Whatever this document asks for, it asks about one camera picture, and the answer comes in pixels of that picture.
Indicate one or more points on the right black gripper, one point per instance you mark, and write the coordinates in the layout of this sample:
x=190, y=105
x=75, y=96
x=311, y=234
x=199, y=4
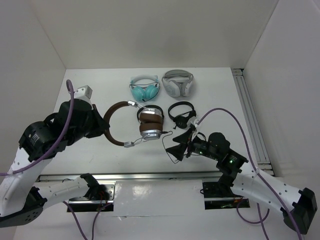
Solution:
x=177, y=151

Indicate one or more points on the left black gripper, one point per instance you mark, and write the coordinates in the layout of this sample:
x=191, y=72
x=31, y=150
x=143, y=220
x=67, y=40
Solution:
x=99, y=129

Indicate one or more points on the brown silver headphones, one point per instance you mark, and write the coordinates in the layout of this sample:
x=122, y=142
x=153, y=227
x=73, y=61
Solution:
x=148, y=131

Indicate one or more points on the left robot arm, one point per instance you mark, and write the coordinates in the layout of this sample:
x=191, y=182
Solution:
x=20, y=201

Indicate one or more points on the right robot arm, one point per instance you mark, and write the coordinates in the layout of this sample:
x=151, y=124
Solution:
x=242, y=178

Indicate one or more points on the black headphones right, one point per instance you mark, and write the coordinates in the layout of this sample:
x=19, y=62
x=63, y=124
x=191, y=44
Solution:
x=181, y=120

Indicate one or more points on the black headphones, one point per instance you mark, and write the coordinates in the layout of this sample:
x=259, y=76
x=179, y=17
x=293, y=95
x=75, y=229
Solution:
x=150, y=114
x=181, y=120

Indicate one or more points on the black headphones left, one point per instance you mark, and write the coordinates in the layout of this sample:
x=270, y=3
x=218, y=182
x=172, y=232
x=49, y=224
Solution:
x=150, y=114

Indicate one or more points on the grey white headphones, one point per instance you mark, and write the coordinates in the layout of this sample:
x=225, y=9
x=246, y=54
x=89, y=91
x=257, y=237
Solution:
x=178, y=83

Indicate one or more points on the teal headphones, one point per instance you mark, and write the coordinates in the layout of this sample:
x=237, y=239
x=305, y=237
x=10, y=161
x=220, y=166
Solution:
x=146, y=91

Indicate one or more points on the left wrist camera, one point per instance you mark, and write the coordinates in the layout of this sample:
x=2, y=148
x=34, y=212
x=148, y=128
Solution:
x=83, y=93

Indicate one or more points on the aluminium rail front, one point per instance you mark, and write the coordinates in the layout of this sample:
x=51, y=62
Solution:
x=137, y=176

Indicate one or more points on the aluminium rail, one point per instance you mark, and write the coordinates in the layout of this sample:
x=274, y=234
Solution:
x=260, y=151
x=137, y=176

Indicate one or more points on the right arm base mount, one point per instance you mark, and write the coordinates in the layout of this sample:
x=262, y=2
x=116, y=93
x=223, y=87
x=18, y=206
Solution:
x=218, y=197

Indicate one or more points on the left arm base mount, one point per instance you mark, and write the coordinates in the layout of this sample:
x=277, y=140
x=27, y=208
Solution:
x=100, y=196

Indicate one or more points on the aluminium rail right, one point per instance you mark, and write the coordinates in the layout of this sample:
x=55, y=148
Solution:
x=260, y=151

